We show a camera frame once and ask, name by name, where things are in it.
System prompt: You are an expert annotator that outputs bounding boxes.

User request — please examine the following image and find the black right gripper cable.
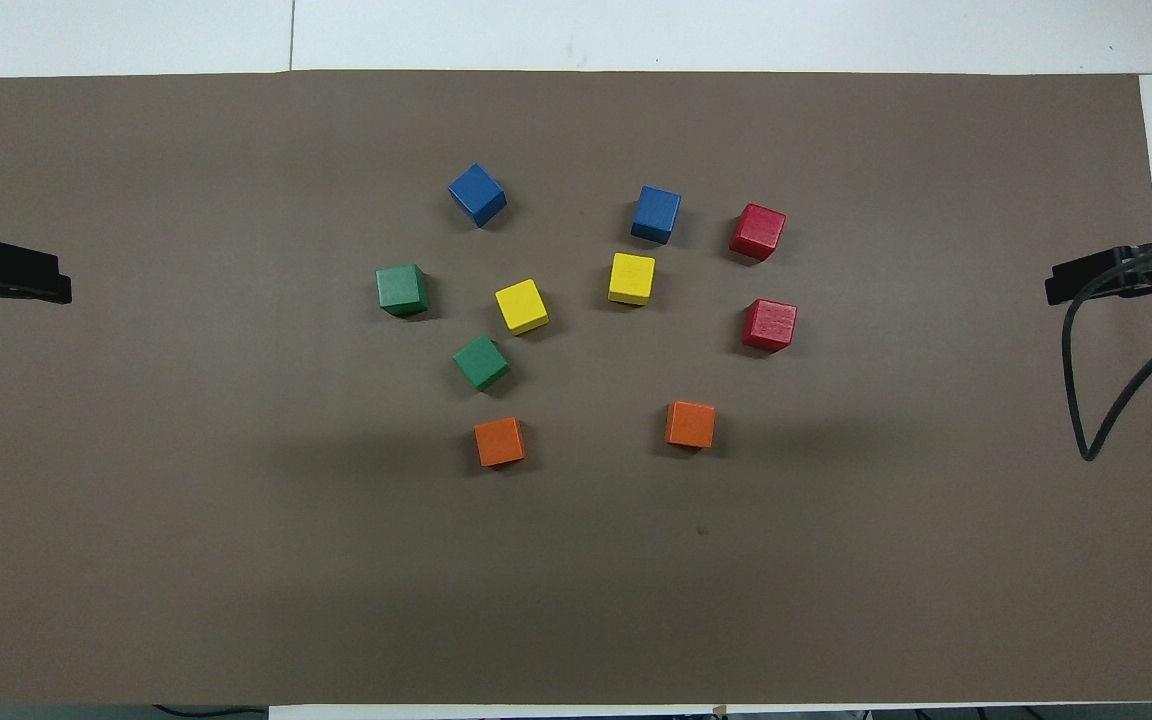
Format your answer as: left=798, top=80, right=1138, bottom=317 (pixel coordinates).
left=1061, top=238, right=1152, bottom=462

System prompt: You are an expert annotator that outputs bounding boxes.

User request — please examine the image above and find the brown table mat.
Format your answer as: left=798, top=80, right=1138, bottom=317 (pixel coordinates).
left=0, top=68, right=1152, bottom=707

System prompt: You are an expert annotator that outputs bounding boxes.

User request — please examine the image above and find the yellow wooden cube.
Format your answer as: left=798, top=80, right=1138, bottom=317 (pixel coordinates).
left=494, top=278, right=551, bottom=336
left=607, top=252, right=657, bottom=307

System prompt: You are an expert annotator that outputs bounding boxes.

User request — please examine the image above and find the blue wooden cube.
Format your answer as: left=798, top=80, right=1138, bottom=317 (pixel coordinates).
left=447, top=162, right=509, bottom=229
left=630, top=185, right=683, bottom=246

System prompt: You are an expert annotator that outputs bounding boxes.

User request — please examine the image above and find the green wooden cube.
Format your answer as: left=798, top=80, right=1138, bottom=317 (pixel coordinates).
left=451, top=334, right=512, bottom=392
left=375, top=263, right=430, bottom=319

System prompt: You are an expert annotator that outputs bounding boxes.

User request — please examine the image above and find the red wooden cube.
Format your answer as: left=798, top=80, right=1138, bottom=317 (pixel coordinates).
left=741, top=298, right=799, bottom=354
left=729, top=203, right=788, bottom=263

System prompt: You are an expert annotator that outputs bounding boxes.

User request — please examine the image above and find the black floor cable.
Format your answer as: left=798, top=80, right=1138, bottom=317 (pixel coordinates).
left=152, top=704, right=269, bottom=719

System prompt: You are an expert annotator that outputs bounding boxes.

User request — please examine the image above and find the orange wooden cube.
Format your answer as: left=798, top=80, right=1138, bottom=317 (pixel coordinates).
left=664, top=400, right=718, bottom=450
left=473, top=416, right=527, bottom=468

